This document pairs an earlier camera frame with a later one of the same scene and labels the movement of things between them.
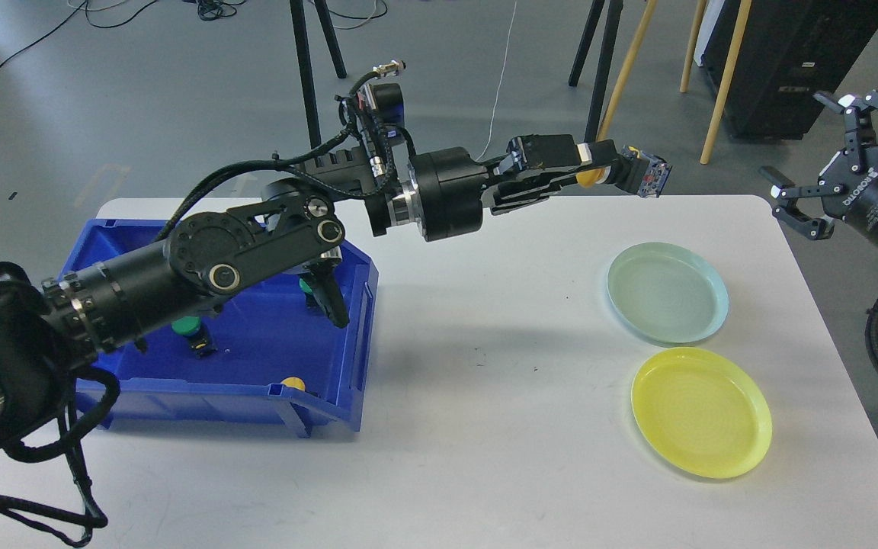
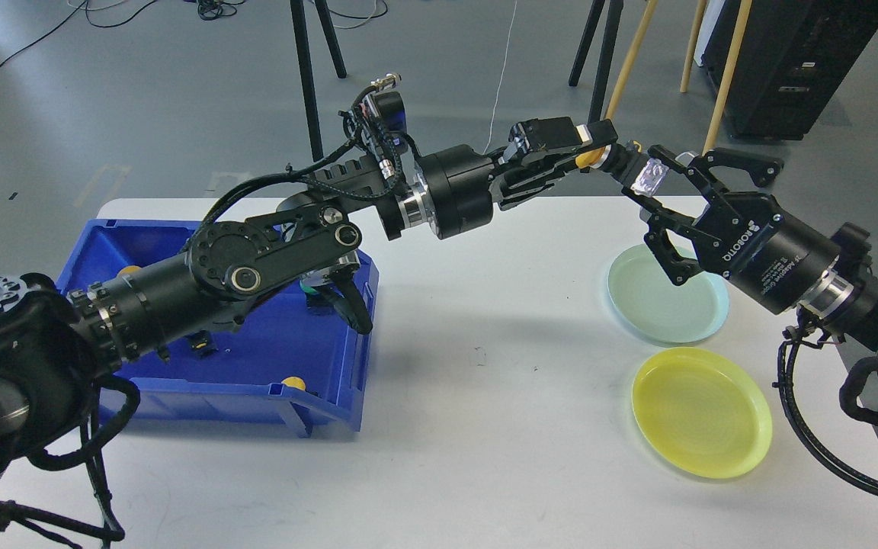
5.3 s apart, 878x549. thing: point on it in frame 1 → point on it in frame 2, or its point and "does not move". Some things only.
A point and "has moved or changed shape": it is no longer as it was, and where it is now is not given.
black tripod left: x=297 y=23 does not move
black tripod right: x=611 y=32 does not move
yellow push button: x=637 y=172 has moved or changed shape
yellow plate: x=703 y=410 does not move
